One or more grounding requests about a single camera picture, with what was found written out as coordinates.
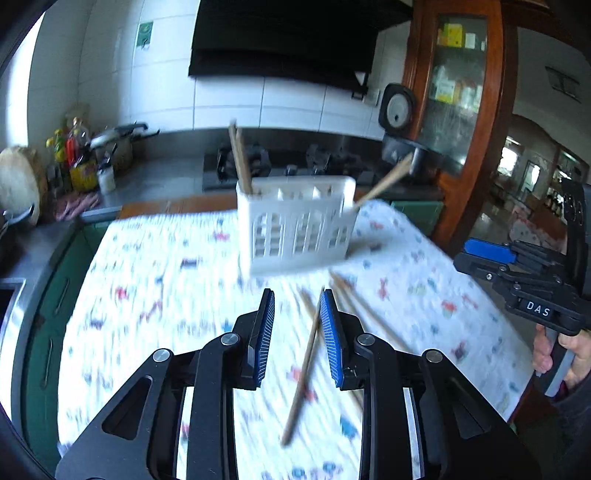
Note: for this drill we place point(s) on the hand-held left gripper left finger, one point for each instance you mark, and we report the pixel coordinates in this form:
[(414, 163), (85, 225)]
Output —
[(264, 339)]

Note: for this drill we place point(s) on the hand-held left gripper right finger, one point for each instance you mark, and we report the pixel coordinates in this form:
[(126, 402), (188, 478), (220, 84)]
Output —
[(331, 344)]

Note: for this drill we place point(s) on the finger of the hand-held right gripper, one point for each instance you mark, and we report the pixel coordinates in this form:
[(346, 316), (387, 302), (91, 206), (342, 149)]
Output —
[(490, 251), (480, 267)]

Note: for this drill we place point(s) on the wooden chopstick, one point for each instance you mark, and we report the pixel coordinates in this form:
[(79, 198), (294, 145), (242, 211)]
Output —
[(355, 304), (308, 304), (244, 161), (347, 288), (304, 360), (385, 183), (238, 157)]

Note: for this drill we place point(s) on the white plastic utensil holder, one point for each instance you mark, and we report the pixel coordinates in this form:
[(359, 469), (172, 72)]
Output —
[(295, 226)]

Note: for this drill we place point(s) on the person's right forearm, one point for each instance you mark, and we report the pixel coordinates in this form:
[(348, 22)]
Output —
[(575, 424)]

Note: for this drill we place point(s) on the person's right hand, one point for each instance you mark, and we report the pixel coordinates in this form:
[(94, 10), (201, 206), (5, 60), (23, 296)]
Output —
[(577, 353)]

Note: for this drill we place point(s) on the white printed tablecloth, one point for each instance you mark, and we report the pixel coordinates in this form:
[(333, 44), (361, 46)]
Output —
[(161, 286)]

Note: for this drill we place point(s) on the wooden glass-door cabinet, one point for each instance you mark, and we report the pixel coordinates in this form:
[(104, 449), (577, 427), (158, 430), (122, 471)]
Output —
[(455, 101)]

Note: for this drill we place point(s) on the black kitchen scale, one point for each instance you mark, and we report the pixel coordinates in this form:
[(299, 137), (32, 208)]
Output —
[(399, 120)]

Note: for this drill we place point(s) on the gas stove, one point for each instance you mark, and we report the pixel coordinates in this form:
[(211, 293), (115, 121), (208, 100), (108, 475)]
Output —
[(277, 164)]

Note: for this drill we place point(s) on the green base cabinet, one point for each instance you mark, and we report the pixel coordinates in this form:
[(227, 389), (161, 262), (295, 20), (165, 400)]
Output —
[(46, 332)]

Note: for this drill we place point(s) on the small white jar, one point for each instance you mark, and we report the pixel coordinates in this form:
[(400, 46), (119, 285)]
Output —
[(106, 179)]

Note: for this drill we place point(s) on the pink cloth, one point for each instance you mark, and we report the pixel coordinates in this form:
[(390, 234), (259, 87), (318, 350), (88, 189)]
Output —
[(74, 205)]

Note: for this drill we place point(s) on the yellow oil bottle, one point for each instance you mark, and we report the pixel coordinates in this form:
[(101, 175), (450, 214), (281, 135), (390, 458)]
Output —
[(83, 173)]

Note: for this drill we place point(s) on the black range hood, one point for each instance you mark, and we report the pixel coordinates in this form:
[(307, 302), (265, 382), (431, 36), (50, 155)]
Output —
[(286, 41)]

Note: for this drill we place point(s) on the round wooden cutting board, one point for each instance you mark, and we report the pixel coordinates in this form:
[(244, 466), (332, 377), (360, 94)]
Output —
[(18, 180)]

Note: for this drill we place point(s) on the green wall sticker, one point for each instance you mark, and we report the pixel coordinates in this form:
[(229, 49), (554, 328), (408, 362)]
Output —
[(145, 35)]

